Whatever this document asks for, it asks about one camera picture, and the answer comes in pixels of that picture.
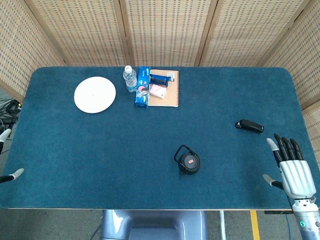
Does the black floor cable bundle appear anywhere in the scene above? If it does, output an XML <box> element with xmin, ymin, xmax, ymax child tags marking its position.
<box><xmin>0</xmin><ymin>97</ymin><xmax>23</xmax><ymax>132</ymax></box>

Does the blue felt table cover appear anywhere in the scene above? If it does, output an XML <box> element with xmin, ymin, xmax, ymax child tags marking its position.
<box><xmin>0</xmin><ymin>66</ymin><xmax>317</xmax><ymax>210</ymax></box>

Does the clear plastic water bottle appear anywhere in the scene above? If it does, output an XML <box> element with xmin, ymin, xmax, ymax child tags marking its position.
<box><xmin>122</xmin><ymin>65</ymin><xmax>138</xmax><ymax>93</ymax></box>

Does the white table leg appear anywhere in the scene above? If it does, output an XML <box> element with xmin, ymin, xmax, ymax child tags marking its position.
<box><xmin>219</xmin><ymin>210</ymin><xmax>227</xmax><ymax>240</ymax></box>

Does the grey-blue robot torso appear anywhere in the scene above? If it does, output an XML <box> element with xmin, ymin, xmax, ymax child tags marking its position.
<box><xmin>99</xmin><ymin>209</ymin><xmax>209</xmax><ymax>240</ymax></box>

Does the brown spiral notebook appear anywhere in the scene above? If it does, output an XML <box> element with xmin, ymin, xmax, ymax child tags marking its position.
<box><xmin>147</xmin><ymin>69</ymin><xmax>180</xmax><ymax>108</ymax></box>

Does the woven bamboo screen panel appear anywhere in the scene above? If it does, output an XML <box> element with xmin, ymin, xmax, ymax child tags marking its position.
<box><xmin>119</xmin><ymin>0</ymin><xmax>220</xmax><ymax>67</ymax></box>
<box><xmin>23</xmin><ymin>0</ymin><xmax>135</xmax><ymax>67</ymax></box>
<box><xmin>0</xmin><ymin>0</ymin><xmax>65</xmax><ymax>102</ymax></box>
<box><xmin>194</xmin><ymin>0</ymin><xmax>312</xmax><ymax>67</ymax></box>
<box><xmin>262</xmin><ymin>0</ymin><xmax>320</xmax><ymax>161</ymax></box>

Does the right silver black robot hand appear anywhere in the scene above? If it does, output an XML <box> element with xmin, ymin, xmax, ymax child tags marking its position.
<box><xmin>262</xmin><ymin>133</ymin><xmax>317</xmax><ymax>200</ymax></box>

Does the white round plate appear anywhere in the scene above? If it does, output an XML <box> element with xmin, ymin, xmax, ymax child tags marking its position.
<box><xmin>73</xmin><ymin>76</ymin><xmax>117</xmax><ymax>115</ymax></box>

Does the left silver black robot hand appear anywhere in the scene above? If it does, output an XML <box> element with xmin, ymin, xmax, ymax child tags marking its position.
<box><xmin>0</xmin><ymin>128</ymin><xmax>25</xmax><ymax>185</ymax></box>

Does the black stapler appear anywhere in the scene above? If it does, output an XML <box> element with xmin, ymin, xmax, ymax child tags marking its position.
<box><xmin>234</xmin><ymin>119</ymin><xmax>265</xmax><ymax>135</ymax></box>

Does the blue cookie box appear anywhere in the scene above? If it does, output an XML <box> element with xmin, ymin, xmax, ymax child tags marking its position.
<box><xmin>134</xmin><ymin>66</ymin><xmax>153</xmax><ymax>108</ymax></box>

